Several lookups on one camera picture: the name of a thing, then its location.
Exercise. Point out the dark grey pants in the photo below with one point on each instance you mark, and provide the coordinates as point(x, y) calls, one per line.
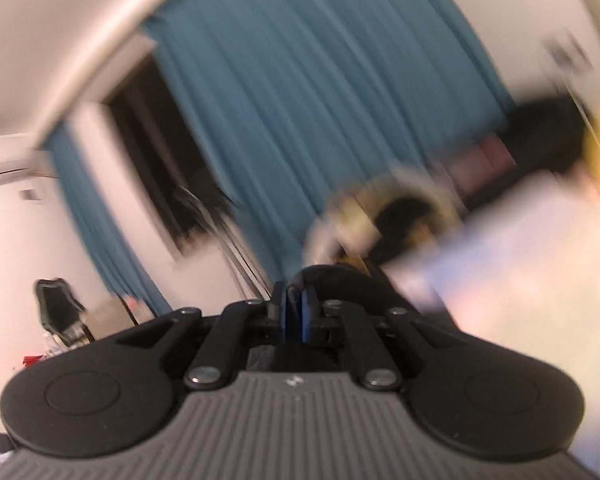
point(340, 282)

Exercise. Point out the red box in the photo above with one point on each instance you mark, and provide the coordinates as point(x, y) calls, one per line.
point(32, 360)

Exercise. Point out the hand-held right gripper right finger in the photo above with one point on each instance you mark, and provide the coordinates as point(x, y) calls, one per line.
point(308, 312)

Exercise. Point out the pink cloth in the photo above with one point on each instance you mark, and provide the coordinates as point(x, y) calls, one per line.
point(485, 160)

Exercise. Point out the white air conditioner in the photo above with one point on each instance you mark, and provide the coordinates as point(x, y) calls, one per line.
point(10, 160)

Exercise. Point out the dark window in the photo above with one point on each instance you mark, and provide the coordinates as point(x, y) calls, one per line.
point(155, 150)

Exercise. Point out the blue curtain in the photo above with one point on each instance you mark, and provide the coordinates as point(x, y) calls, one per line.
point(95, 225)
point(320, 85)

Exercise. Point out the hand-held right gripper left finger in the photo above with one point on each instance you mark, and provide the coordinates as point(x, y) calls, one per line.
point(283, 310)

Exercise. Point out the small grey wall socket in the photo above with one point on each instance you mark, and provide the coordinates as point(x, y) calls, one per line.
point(30, 195)

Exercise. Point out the ornate vanity mirror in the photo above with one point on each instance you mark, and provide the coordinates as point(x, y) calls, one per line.
point(60, 310)

